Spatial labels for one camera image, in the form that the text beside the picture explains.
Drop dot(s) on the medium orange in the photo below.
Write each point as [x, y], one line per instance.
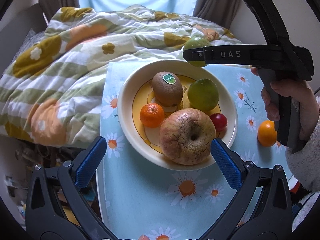
[266, 133]

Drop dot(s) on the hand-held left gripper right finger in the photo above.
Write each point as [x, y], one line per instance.
[225, 165]

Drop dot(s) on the person's right forearm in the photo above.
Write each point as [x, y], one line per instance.
[305, 165]

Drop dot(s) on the brown kiwi with green sticker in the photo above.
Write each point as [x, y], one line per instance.
[166, 92]

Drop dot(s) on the person's right hand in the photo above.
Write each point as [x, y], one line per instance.
[307, 105]

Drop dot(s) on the small orange mandarin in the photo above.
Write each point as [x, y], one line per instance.
[151, 115]

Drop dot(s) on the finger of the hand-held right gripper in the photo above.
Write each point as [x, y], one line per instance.
[193, 55]

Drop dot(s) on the blue daisy print tablecloth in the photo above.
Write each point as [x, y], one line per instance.
[140, 205]

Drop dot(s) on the cream bowl with duck print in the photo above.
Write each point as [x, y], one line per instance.
[130, 100]

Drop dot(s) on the green striped floral blanket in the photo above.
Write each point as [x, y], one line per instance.
[75, 62]

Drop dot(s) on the grey bed headboard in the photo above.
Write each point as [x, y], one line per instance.
[22, 22]

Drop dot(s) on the wrinkled red-yellow apple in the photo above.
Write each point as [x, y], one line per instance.
[185, 135]

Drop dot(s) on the large green-orange tangerine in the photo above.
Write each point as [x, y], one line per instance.
[203, 95]

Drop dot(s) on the grey patterned bedsheet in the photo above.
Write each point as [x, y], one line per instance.
[31, 40]

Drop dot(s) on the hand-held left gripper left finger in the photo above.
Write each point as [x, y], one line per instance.
[91, 163]

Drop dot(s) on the small red cherry tomato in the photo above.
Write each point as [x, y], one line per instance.
[220, 121]

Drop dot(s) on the green lime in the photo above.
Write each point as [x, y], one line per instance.
[197, 42]

